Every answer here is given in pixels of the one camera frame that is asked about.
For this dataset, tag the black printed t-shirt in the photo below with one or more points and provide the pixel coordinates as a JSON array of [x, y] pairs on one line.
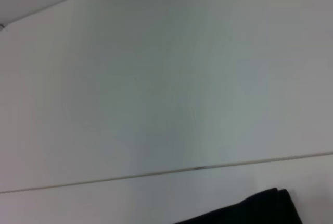
[[247, 208]]

